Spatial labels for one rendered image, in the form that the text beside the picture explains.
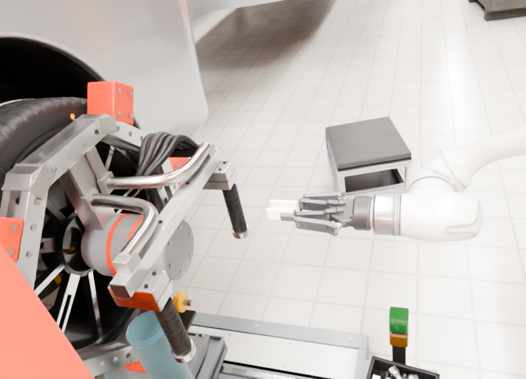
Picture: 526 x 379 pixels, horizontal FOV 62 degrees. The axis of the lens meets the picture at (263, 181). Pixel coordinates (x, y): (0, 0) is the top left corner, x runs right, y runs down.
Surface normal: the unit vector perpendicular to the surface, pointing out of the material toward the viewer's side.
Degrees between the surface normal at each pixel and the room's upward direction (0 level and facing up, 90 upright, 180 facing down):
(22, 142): 90
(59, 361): 90
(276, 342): 0
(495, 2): 90
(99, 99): 55
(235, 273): 0
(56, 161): 90
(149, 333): 0
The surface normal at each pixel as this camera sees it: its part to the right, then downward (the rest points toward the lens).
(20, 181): -0.33, -0.16
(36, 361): 0.94, 0.02
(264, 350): -0.18, -0.81
